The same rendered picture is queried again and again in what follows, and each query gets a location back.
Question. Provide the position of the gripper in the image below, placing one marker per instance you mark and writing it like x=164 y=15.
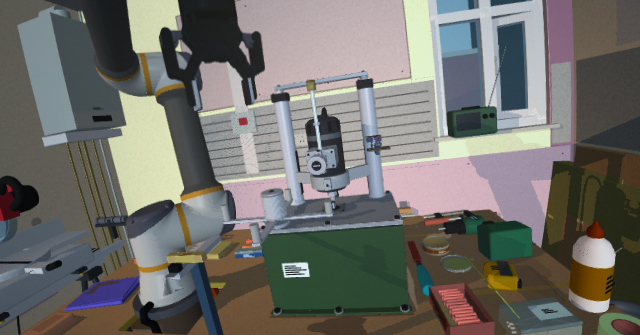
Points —
x=207 y=20

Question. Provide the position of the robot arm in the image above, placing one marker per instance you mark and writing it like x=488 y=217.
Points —
x=190 y=135

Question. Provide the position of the white depth rod brass top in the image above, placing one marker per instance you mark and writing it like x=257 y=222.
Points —
x=314 y=107

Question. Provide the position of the grey router column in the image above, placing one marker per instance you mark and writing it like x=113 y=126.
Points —
x=289 y=145
x=371 y=120

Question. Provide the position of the grey router top crossbar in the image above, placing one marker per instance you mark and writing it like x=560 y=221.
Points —
x=335 y=79

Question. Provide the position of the black router motor carriage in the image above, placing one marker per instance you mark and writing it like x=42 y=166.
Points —
x=326 y=145

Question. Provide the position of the grey cylindrical turret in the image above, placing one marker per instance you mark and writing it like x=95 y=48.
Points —
x=273 y=204

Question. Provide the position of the grey setting bar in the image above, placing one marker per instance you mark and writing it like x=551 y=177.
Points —
x=295 y=218

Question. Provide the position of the small rod lock lever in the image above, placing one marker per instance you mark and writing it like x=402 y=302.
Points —
x=376 y=144

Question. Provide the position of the blue clamp bar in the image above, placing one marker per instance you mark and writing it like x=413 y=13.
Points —
x=207 y=295

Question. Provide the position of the green router base box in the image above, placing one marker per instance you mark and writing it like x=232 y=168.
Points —
x=340 y=270

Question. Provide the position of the thin green rod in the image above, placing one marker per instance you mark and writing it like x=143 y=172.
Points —
x=492 y=287

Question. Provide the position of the pink notice board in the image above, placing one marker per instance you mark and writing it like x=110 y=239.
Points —
x=325 y=30

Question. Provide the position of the yellow flat block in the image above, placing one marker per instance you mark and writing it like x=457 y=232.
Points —
x=223 y=249

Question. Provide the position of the small blue box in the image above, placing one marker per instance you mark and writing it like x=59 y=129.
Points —
x=249 y=253

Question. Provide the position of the yellow wooden block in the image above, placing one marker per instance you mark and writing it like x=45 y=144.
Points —
x=186 y=257

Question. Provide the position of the small orange block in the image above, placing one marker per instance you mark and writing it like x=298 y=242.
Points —
x=405 y=208

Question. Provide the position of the purple flat tray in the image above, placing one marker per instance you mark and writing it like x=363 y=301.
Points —
x=102 y=293

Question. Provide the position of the grey mitre saw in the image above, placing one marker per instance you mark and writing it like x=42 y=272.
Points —
x=40 y=255

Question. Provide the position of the green radio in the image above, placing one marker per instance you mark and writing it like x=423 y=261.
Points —
x=471 y=122

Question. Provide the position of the white framed window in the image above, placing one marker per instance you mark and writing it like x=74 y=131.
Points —
x=487 y=50

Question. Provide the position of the orange screwdriver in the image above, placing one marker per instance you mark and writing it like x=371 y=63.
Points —
x=437 y=220

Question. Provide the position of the round orange tin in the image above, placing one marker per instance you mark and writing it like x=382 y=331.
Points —
x=436 y=245

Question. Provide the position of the red teal chisel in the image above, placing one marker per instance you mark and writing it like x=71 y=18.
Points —
x=422 y=272

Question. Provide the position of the green power drill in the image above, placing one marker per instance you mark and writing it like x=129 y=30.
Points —
x=467 y=224

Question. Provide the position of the brown brick block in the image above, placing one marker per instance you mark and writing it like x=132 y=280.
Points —
x=52 y=323

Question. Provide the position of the red box of sticks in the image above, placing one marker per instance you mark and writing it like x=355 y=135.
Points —
x=460 y=307

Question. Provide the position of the yellow tape measure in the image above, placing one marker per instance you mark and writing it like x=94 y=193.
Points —
x=500 y=276

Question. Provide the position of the brown shelf unit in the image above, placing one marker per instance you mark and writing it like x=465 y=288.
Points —
x=607 y=65

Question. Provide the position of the dark green cabinet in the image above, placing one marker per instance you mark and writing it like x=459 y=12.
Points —
x=590 y=195

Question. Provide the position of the grey flat box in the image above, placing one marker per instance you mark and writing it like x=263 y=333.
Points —
x=542 y=317

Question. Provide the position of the white glue bottle orange cap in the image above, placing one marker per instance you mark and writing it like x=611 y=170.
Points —
x=591 y=270

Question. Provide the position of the green tape roll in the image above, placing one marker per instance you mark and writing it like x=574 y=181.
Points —
x=620 y=325

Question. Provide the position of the white switch red button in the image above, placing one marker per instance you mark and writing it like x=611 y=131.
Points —
x=243 y=122

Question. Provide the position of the grey wall boiler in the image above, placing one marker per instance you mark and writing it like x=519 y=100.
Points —
x=65 y=75

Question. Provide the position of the yellow wall pipes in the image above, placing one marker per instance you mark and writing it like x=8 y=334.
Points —
x=87 y=195

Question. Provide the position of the grey slatted wall panel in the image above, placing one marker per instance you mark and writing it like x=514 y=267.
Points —
x=400 y=125

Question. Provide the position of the grey router base plate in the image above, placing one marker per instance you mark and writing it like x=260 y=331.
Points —
x=360 y=210

